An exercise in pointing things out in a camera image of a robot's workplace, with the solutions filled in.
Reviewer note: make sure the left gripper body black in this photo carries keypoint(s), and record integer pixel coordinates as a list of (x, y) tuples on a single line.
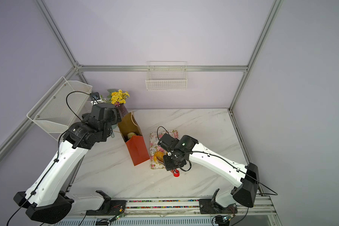
[(86, 119)]

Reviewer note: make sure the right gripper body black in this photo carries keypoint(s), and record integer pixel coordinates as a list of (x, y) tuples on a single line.
[(173, 162)]

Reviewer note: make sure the red handled metal tongs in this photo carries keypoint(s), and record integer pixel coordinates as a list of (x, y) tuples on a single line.
[(175, 172)]

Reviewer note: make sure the floral rectangular tray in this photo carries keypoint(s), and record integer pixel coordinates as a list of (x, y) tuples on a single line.
[(155, 150)]

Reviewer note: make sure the red brown paper bag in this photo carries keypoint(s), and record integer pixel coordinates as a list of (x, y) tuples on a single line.
[(136, 145)]

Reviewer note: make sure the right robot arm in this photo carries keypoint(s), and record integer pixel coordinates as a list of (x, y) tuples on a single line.
[(244, 179)]

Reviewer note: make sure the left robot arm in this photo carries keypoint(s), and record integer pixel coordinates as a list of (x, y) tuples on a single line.
[(45, 201)]

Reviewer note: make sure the round golden bun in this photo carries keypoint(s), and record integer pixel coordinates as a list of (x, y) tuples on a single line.
[(158, 157)]

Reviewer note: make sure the dark ribbed vase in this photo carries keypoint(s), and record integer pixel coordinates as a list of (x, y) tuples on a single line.
[(122, 110)]

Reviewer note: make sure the yellow flower bouquet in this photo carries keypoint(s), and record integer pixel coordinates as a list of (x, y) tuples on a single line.
[(116, 97)]

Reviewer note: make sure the white mesh two-tier shelf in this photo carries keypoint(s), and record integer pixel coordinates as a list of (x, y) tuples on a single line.
[(60, 107)]

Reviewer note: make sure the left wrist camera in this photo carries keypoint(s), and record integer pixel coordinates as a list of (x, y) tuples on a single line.
[(95, 98)]

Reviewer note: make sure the aluminium frame structure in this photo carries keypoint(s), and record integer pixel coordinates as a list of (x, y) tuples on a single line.
[(18, 134)]

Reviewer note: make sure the white wire wall basket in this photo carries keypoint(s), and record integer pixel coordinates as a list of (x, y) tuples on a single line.
[(166, 75)]

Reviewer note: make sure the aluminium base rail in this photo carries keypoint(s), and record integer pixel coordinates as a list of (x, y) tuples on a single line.
[(183, 211)]

